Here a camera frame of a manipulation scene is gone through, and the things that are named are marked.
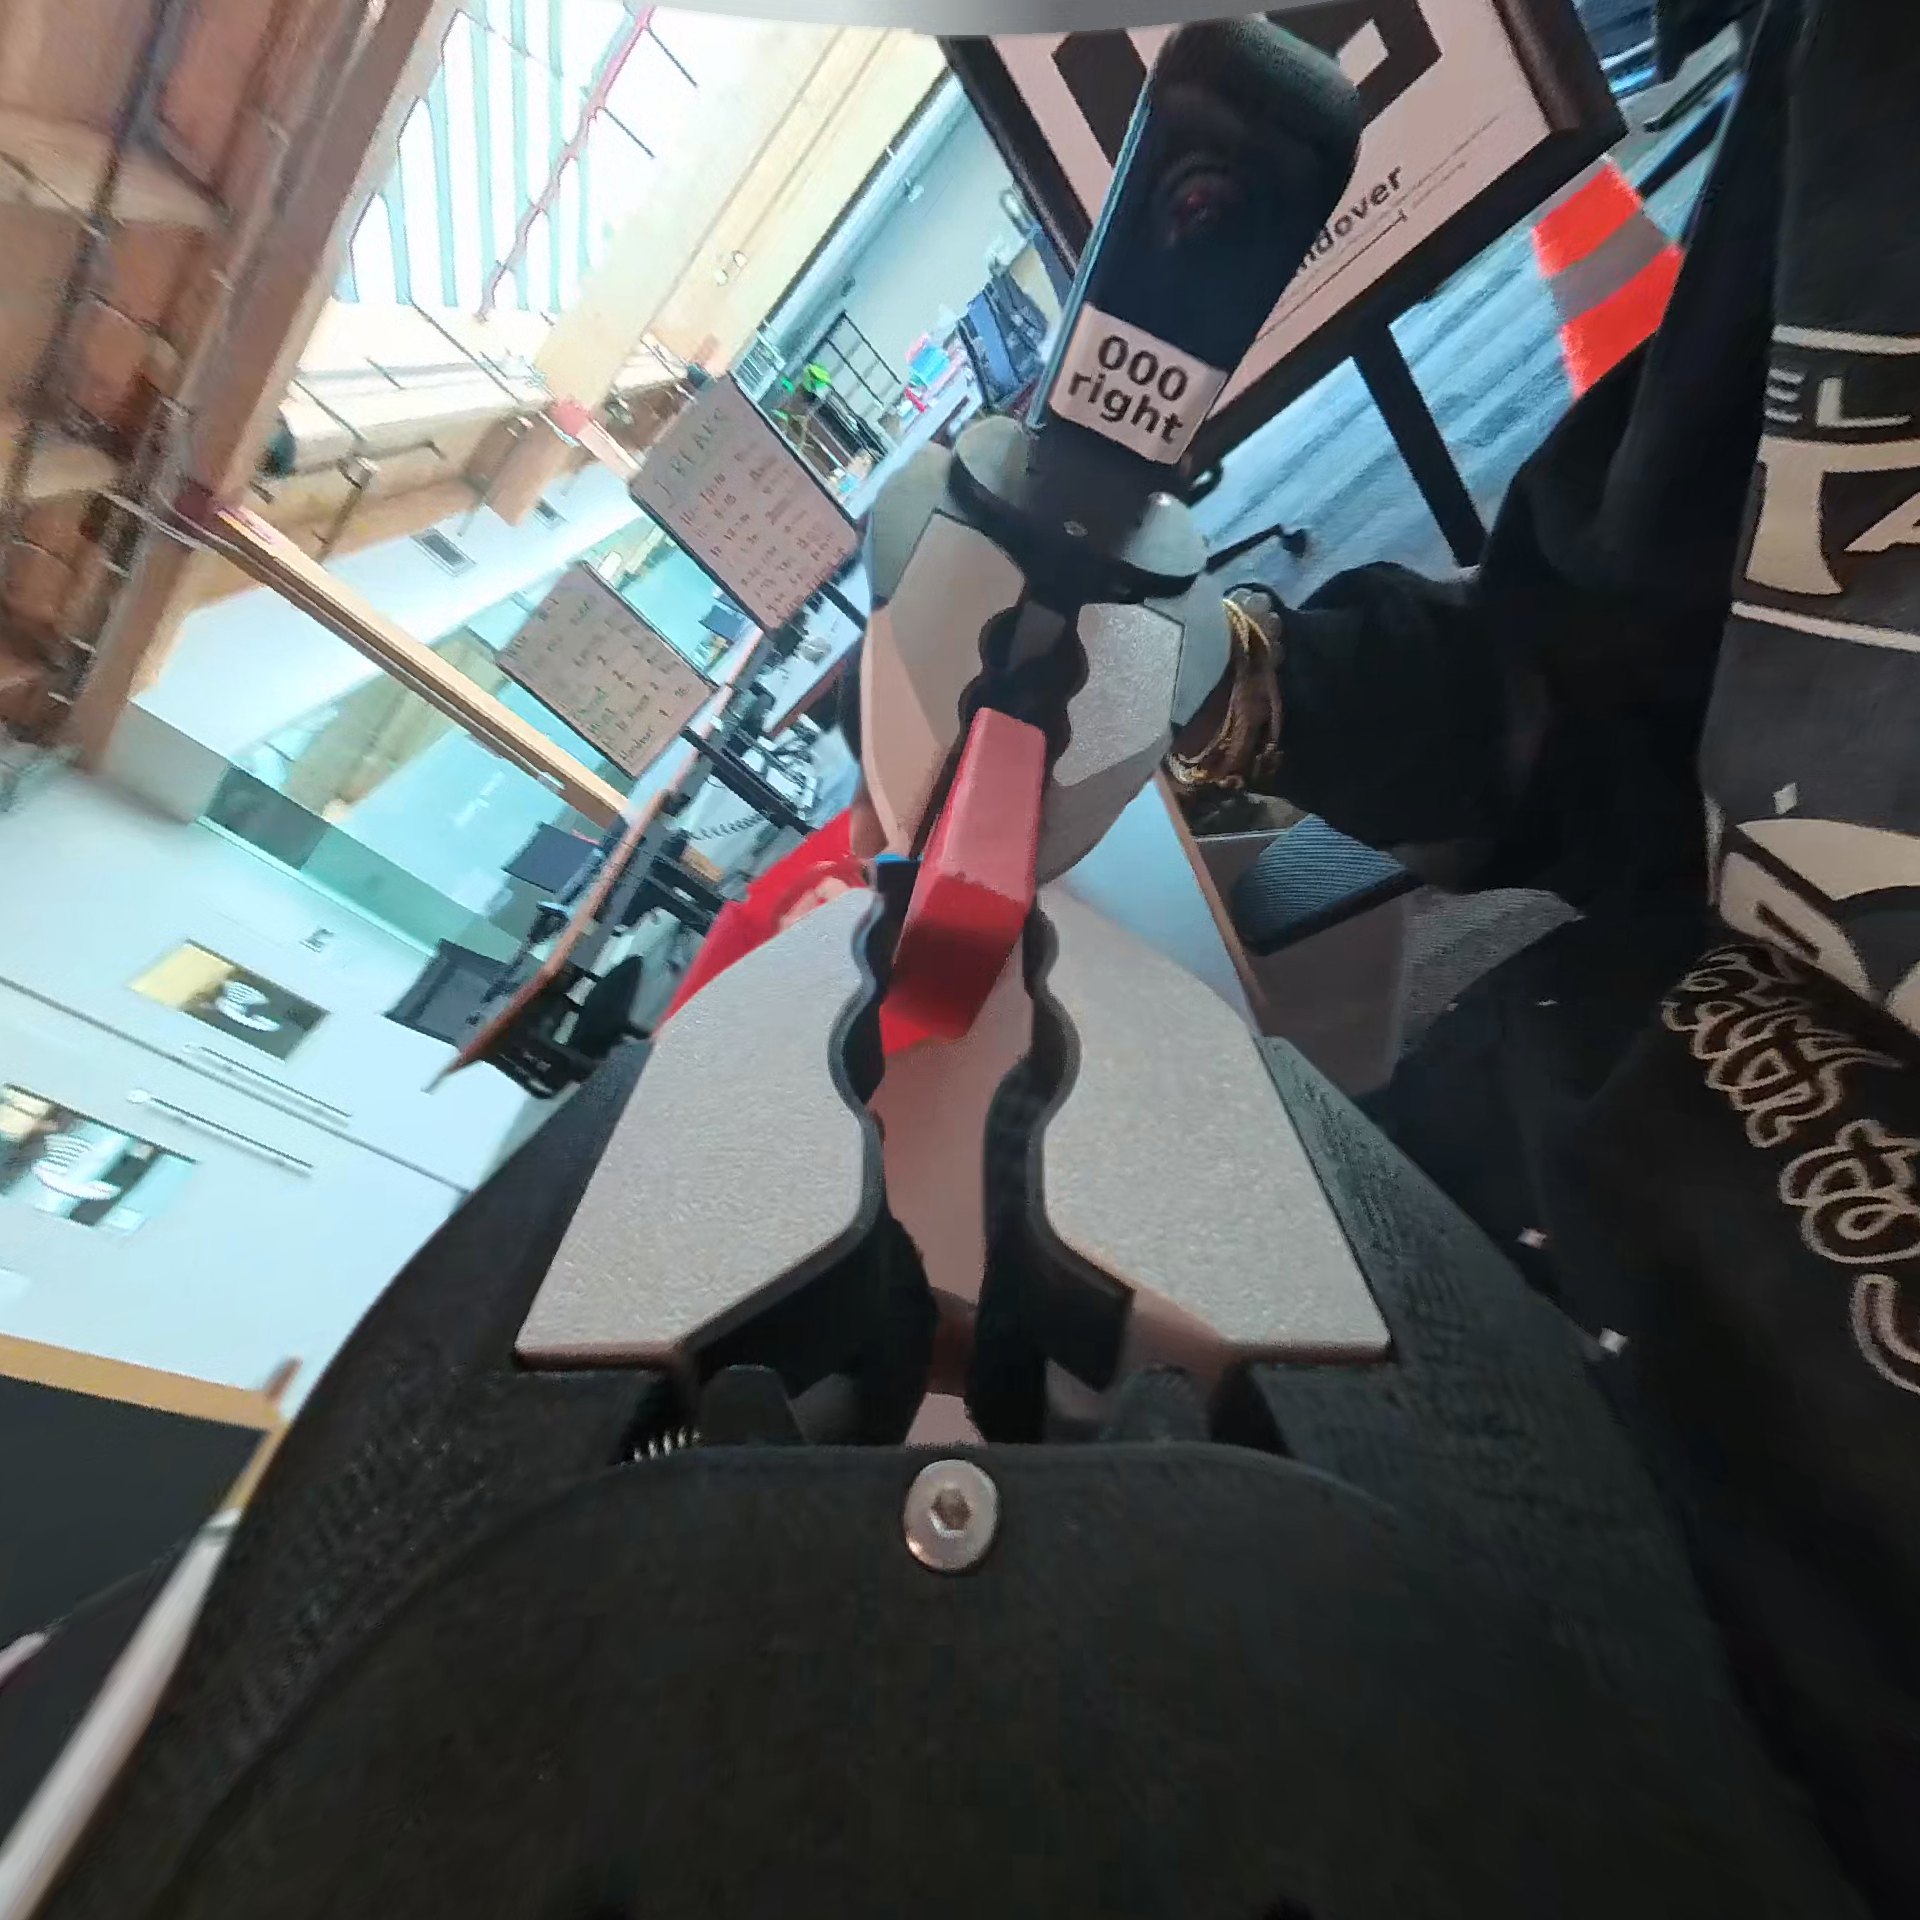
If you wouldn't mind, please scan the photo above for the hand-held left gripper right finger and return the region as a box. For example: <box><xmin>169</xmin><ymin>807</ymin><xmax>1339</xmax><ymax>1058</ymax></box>
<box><xmin>976</xmin><ymin>900</ymin><xmax>1395</xmax><ymax>1420</ymax></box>

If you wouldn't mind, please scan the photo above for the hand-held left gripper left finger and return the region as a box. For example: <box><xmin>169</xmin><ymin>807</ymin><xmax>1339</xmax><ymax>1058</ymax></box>
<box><xmin>515</xmin><ymin>892</ymin><xmax>886</xmax><ymax>1375</ymax></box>

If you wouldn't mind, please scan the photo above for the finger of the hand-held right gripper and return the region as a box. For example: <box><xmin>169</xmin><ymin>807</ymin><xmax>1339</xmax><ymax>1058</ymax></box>
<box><xmin>1035</xmin><ymin>599</ymin><xmax>1193</xmax><ymax>889</ymax></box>
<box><xmin>862</xmin><ymin>514</ymin><xmax>1038</xmax><ymax>874</ymax></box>

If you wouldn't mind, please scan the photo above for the red rectangular wooden block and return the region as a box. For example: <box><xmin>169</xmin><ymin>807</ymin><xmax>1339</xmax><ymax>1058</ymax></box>
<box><xmin>882</xmin><ymin>705</ymin><xmax>1051</xmax><ymax>1044</ymax></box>

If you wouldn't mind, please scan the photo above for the black office chair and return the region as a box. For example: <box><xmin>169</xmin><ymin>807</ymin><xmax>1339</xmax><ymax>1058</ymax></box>
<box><xmin>502</xmin><ymin>823</ymin><xmax>606</xmax><ymax>906</ymax></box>
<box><xmin>435</xmin><ymin>938</ymin><xmax>648</xmax><ymax>1087</ymax></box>

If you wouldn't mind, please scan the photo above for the whiteboard on black stand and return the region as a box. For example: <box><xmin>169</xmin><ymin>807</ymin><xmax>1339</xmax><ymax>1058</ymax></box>
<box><xmin>632</xmin><ymin>375</ymin><xmax>860</xmax><ymax>633</ymax></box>
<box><xmin>497</xmin><ymin>562</ymin><xmax>720</xmax><ymax>780</ymax></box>

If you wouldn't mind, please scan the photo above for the brown-edged office desk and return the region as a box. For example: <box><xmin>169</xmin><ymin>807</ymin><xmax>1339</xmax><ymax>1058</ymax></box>
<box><xmin>427</xmin><ymin>674</ymin><xmax>768</xmax><ymax>1088</ymax></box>

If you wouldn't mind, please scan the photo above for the grey office chair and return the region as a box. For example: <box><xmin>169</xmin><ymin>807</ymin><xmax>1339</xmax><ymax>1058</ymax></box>
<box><xmin>1230</xmin><ymin>816</ymin><xmax>1419</xmax><ymax>954</ymax></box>

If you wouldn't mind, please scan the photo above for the red plastic bin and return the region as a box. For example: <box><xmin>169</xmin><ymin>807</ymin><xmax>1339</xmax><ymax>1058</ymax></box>
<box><xmin>656</xmin><ymin>816</ymin><xmax>902</xmax><ymax>1051</ymax></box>

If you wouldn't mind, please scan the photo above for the framed tag sign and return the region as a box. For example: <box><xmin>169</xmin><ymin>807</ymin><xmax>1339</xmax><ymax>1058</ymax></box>
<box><xmin>945</xmin><ymin>0</ymin><xmax>1629</xmax><ymax>571</ymax></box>

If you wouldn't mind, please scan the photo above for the orange traffic cone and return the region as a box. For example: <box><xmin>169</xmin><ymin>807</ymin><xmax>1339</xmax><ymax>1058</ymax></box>
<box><xmin>1529</xmin><ymin>159</ymin><xmax>1690</xmax><ymax>401</ymax></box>

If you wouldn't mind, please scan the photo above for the black printed sweatshirt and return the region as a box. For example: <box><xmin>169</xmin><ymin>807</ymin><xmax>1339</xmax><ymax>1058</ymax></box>
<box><xmin>1350</xmin><ymin>0</ymin><xmax>1920</xmax><ymax>1920</ymax></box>

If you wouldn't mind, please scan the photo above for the wooden support post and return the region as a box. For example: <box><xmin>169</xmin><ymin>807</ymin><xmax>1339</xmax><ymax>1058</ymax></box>
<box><xmin>195</xmin><ymin>503</ymin><xmax>634</xmax><ymax>827</ymax></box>

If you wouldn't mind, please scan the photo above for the wall logo window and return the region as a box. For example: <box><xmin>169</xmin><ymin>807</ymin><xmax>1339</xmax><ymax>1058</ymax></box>
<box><xmin>132</xmin><ymin>943</ymin><xmax>330</xmax><ymax>1058</ymax></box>
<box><xmin>0</xmin><ymin>1088</ymin><xmax>197</xmax><ymax>1232</ymax></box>

